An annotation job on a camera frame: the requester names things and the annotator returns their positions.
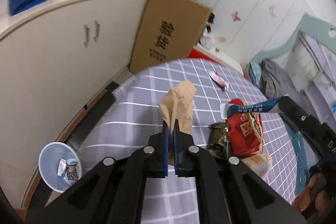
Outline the light blue plastic bin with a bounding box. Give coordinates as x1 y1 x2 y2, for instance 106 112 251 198
38 142 82 192

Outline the white board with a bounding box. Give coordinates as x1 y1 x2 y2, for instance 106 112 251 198
194 40 243 73

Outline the blue white long packet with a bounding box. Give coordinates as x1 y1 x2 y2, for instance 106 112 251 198
220 95 287 119

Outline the large cardboard box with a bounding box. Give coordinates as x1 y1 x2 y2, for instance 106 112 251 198
128 0 213 74

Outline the dark crumpled wrapper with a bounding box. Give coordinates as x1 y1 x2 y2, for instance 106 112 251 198
66 163 79 181

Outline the red white foil lid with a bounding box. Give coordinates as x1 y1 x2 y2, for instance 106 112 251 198
209 70 230 89

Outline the red snack bag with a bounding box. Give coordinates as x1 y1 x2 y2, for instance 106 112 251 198
226 99 264 157

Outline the round table checked purple tablecloth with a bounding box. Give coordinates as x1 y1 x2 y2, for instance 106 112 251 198
84 58 301 207

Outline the person's right hand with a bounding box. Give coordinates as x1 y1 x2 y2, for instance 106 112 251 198
293 174 336 214

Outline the grey quilt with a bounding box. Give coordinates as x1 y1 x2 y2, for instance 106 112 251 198
260 59 311 109

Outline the low white cabinet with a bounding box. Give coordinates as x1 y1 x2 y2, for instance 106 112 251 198
0 0 153 211

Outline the small white packet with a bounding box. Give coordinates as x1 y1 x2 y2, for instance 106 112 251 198
57 158 67 176

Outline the teal bunk bed frame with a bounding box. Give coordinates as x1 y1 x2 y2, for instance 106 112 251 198
247 13 336 98

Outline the orange white plastic bag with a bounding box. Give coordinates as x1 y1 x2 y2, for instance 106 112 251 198
240 153 272 179

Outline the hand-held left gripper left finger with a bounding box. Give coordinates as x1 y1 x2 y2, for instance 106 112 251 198
25 120 171 224

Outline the dark gold wrapper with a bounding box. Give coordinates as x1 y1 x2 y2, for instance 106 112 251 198
207 123 230 159

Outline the red plastic stool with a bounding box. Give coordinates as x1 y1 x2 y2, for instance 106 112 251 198
188 48 211 60

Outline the beige wrapper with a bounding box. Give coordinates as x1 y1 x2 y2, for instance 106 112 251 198
159 80 197 135

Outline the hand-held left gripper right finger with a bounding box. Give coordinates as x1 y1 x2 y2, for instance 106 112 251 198
173 119 307 224

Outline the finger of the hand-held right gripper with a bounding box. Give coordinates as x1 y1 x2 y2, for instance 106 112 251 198
278 96 326 159

